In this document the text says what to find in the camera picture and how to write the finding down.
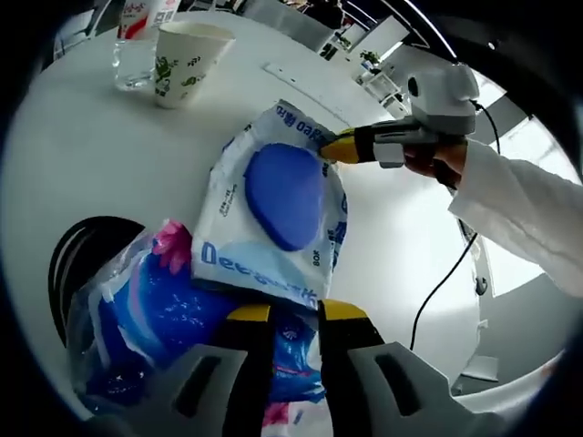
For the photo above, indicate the white pack with blue disc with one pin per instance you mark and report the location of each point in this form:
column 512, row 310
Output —
column 282, row 196

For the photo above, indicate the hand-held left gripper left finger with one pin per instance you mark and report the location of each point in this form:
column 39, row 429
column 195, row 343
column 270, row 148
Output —
column 205, row 373

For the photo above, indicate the white power strip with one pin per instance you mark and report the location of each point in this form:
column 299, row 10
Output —
column 275, row 69

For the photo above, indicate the white printed paper cup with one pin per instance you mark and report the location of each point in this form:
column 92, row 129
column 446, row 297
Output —
column 182, row 59

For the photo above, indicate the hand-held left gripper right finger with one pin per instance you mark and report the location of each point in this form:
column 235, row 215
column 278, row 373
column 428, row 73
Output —
column 391, row 378

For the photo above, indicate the person's right hand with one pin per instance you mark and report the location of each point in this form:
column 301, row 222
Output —
column 437, row 161

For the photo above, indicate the clear plastic water bottle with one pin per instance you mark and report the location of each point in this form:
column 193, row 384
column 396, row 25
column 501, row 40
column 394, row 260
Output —
column 136, row 27

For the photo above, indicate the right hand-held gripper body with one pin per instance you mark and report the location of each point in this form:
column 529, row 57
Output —
column 444, row 100

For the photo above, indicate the blue plastic tissue pack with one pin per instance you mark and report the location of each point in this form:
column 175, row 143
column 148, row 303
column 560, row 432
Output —
column 173, row 309

